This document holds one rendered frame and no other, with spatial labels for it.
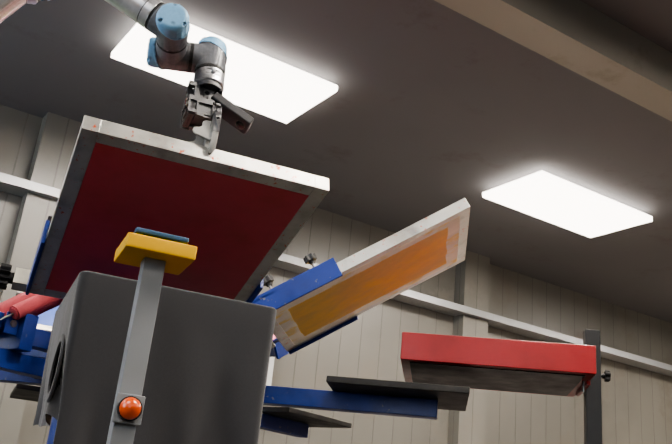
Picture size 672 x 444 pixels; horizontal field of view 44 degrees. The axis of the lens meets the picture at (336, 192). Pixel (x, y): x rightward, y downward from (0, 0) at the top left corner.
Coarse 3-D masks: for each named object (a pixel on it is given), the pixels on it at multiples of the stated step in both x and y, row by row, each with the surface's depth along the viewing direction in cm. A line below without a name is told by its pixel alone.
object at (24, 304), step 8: (16, 296) 308; (24, 296) 290; (32, 296) 281; (40, 296) 281; (48, 296) 283; (0, 304) 284; (8, 304) 285; (16, 304) 275; (24, 304) 276; (32, 304) 278; (40, 304) 280; (48, 304) 284; (56, 304) 320; (16, 312) 273; (24, 312) 275; (32, 312) 279; (40, 312) 319; (0, 320) 270
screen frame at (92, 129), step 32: (96, 128) 182; (128, 128) 186; (192, 160) 191; (224, 160) 192; (256, 160) 196; (64, 192) 200; (320, 192) 201; (64, 224) 211; (288, 224) 212; (32, 288) 237
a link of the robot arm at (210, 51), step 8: (200, 40) 211; (208, 40) 209; (216, 40) 210; (200, 48) 207; (208, 48) 208; (216, 48) 208; (224, 48) 211; (200, 56) 206; (208, 56) 206; (216, 56) 207; (224, 56) 209; (192, 64) 207; (200, 64) 205; (208, 64) 205; (216, 64) 205; (224, 64) 208; (192, 72) 209; (224, 72) 207
